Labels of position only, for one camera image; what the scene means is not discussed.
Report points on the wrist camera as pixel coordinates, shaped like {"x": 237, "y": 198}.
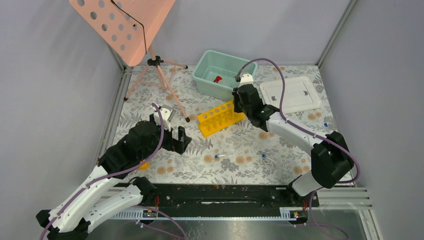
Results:
{"x": 167, "y": 114}
{"x": 244, "y": 79}

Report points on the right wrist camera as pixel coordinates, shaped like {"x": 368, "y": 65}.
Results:
{"x": 244, "y": 79}

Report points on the test tube blue cap centre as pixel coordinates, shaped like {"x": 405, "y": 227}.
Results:
{"x": 222, "y": 155}

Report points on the test tube blue cap right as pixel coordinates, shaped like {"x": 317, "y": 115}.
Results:
{"x": 264, "y": 156}

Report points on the test tube blue cap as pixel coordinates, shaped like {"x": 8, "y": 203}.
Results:
{"x": 222, "y": 155}
{"x": 264, "y": 156}

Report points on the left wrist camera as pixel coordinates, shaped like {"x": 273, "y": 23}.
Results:
{"x": 167, "y": 114}

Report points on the mint green plastic bin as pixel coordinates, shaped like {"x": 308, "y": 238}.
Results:
{"x": 212, "y": 64}

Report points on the yellow capped bottle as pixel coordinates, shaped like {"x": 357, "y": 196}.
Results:
{"x": 144, "y": 165}

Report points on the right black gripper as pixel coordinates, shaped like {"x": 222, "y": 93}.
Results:
{"x": 236, "y": 97}

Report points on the white plastic bin lid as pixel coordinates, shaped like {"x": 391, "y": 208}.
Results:
{"x": 299, "y": 94}

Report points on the pink perforated music stand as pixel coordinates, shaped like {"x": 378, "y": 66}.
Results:
{"x": 129, "y": 28}

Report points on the floral patterned table mat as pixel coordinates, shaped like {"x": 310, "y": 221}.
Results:
{"x": 198, "y": 164}

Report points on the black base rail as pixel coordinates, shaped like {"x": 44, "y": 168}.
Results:
{"x": 225, "y": 201}

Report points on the yellow test tube rack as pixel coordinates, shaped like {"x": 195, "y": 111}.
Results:
{"x": 218, "y": 118}

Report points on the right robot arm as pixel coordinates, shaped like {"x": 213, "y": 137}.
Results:
{"x": 330, "y": 157}

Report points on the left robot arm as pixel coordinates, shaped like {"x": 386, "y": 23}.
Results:
{"x": 80, "y": 213}

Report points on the white wash bottle red cap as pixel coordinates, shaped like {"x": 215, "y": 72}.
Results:
{"x": 220, "y": 80}

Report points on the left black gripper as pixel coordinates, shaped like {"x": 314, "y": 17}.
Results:
{"x": 180, "y": 145}

